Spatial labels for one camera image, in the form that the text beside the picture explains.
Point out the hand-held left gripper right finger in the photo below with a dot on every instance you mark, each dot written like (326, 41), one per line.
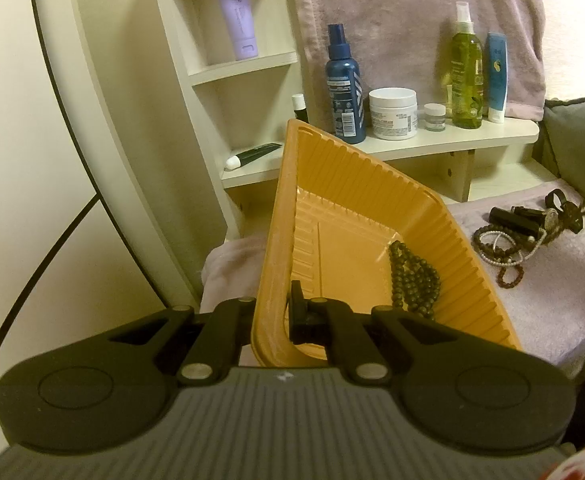
(297, 316)

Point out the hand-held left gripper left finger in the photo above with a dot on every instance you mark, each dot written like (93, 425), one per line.
(237, 321)

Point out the orange plastic tray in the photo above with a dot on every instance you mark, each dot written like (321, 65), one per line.
(352, 185)

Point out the black wristwatch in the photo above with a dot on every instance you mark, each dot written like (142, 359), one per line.
(552, 220)

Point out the dark green tube white cap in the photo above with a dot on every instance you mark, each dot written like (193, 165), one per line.
(252, 154)

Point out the black white lip balm stick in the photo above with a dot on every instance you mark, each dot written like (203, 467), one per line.
(298, 107)

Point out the large white cream jar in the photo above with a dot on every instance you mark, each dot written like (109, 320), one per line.
(392, 115)

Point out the dark blue spray bottle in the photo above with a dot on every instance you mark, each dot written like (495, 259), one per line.
(345, 90)

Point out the small white cream jar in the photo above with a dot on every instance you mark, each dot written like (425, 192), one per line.
(435, 117)

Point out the white wooden shelf unit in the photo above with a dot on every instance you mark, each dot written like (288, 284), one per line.
(472, 140)

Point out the flat pink towel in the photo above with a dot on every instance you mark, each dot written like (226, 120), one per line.
(547, 310)

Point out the green spray bottle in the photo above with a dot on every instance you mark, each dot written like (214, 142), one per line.
(465, 70)

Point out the purple cosmetic tube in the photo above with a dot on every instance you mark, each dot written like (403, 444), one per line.
(235, 15)

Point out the blue and white tube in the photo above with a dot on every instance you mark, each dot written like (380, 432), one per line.
(497, 75)

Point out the hanging pink towel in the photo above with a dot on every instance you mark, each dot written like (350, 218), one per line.
(397, 10)

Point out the grey green cushion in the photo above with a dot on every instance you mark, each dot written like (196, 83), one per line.
(577, 130)

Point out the white curved frame dark edge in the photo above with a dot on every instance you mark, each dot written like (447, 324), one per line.
(102, 110)

